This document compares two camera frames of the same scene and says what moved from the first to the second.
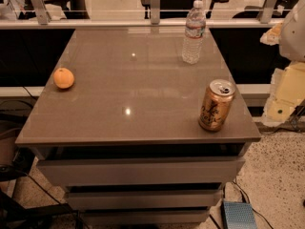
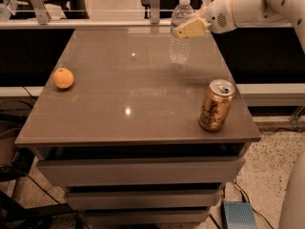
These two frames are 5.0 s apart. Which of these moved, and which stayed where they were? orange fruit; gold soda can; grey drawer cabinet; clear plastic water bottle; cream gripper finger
Moved: clear plastic water bottle; cream gripper finger
Stayed: grey drawer cabinet; gold soda can; orange fruit
